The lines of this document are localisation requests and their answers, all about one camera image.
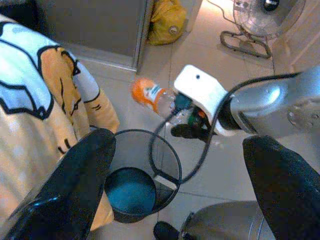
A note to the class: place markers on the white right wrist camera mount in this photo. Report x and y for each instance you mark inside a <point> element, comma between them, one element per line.
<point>200,87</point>

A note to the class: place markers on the yellow bag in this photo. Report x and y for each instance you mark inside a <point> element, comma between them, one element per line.
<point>165,22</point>

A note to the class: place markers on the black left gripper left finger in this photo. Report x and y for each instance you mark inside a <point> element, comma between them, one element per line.
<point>62,187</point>

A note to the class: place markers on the plastic bottle with orange label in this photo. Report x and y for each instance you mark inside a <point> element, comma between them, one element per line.
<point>147,92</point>

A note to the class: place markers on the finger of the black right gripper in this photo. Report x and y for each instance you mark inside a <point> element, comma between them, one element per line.
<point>185,131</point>

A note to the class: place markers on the white card piece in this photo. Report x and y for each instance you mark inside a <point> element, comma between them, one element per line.
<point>165,182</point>

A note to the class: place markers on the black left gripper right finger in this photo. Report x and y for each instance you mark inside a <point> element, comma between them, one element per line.
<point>282,187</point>

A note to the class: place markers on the metal floor fan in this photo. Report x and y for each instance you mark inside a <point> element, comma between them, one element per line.
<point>257,22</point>

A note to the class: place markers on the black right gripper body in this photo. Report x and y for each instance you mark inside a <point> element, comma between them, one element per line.
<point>183,101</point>

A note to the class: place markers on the grey robot leg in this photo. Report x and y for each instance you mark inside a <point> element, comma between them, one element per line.
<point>220,220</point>

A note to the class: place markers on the grey door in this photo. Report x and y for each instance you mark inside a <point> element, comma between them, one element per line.
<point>100,30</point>

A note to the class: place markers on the black mesh waste bin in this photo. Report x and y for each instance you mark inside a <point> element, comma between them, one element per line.
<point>132,195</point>

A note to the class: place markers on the yellow cartoon print blanket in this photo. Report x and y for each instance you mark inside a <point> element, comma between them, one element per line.
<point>25,87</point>

